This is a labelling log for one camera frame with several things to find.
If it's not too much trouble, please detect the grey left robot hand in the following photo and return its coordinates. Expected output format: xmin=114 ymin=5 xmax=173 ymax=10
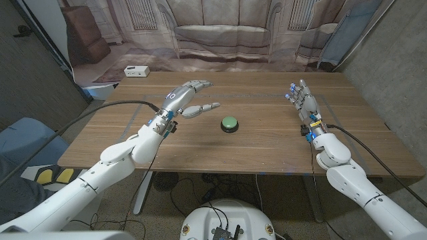
xmin=161 ymin=79 xmax=222 ymax=120

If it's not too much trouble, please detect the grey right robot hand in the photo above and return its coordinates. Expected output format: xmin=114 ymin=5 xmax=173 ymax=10
xmin=284 ymin=79 xmax=324 ymax=130

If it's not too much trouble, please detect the green push button black base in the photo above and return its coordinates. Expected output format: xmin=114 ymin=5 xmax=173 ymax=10
xmin=220 ymin=115 xmax=240 ymax=134

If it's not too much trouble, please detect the white power box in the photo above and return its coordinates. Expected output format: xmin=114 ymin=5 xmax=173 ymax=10
xmin=123 ymin=65 xmax=151 ymax=78

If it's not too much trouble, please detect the black round floor fan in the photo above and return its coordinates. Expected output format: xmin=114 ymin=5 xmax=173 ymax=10
xmin=152 ymin=171 xmax=180 ymax=193

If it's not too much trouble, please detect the printed sofa room backdrop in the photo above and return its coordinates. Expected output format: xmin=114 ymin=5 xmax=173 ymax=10
xmin=23 ymin=0 xmax=396 ymax=101

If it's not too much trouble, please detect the grey table leg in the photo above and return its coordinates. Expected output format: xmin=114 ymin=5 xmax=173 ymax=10
xmin=302 ymin=175 xmax=324 ymax=223

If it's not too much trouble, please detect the white table leg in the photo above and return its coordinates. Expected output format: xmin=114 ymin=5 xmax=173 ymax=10
xmin=132 ymin=171 xmax=154 ymax=216

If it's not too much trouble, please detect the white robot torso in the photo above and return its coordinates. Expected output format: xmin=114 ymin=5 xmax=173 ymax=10
xmin=179 ymin=199 xmax=277 ymax=240

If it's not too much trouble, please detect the black device on torso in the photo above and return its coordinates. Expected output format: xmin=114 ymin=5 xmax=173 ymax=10
xmin=211 ymin=224 xmax=242 ymax=240

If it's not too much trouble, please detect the white robot body edge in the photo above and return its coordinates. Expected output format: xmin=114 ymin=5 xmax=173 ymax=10
xmin=0 ymin=230 xmax=136 ymax=240

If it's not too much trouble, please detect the person leg in jeans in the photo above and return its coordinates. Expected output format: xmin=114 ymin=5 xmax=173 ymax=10
xmin=0 ymin=156 xmax=44 ymax=224

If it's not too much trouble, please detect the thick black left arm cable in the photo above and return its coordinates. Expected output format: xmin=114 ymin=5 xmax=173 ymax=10
xmin=0 ymin=99 xmax=161 ymax=187

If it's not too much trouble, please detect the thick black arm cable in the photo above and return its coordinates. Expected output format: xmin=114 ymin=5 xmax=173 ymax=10
xmin=326 ymin=123 xmax=427 ymax=207
xmin=0 ymin=99 xmax=161 ymax=187

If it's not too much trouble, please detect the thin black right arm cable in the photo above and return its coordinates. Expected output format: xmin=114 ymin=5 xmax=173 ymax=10
xmin=310 ymin=141 xmax=346 ymax=240

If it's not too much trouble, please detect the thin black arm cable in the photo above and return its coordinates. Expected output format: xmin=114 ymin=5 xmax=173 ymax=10
xmin=310 ymin=141 xmax=346 ymax=240
xmin=71 ymin=133 xmax=166 ymax=234

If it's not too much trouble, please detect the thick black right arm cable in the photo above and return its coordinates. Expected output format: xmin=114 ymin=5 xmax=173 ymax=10
xmin=326 ymin=123 xmax=427 ymax=207

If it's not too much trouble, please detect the black floor cable bundle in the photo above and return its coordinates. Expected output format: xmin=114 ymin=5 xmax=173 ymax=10
xmin=169 ymin=173 xmax=264 ymax=231

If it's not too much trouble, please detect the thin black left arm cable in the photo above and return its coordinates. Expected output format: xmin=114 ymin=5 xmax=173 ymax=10
xmin=71 ymin=133 xmax=166 ymax=234

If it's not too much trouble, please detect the black door handle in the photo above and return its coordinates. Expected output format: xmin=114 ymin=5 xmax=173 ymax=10
xmin=12 ymin=25 xmax=33 ymax=38

